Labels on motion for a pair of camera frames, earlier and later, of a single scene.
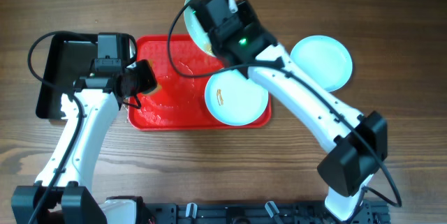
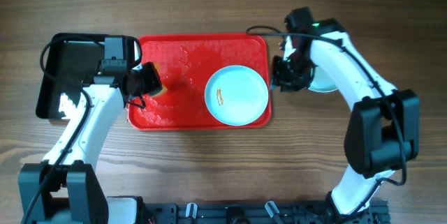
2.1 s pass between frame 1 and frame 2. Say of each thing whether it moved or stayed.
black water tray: stayed
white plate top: moved
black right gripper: moved
